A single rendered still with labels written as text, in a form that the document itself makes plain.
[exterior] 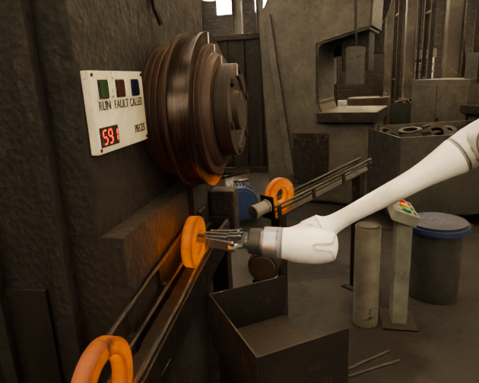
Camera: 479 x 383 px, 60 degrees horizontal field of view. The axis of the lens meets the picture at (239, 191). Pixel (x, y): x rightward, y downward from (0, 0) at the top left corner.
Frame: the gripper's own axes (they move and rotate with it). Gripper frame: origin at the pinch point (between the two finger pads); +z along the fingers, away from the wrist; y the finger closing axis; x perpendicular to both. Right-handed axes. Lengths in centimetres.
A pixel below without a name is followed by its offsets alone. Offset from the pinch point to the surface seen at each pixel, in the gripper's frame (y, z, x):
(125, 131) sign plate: -14.9, 12.0, 32.8
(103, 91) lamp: -24, 12, 43
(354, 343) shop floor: 64, -55, -74
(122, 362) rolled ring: -48.0, -0.5, -7.0
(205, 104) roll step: 1.9, -3.9, 38.4
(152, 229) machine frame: -13.3, 7.2, 6.8
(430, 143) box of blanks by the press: 216, -114, -2
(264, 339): -24.6, -24.6, -14.8
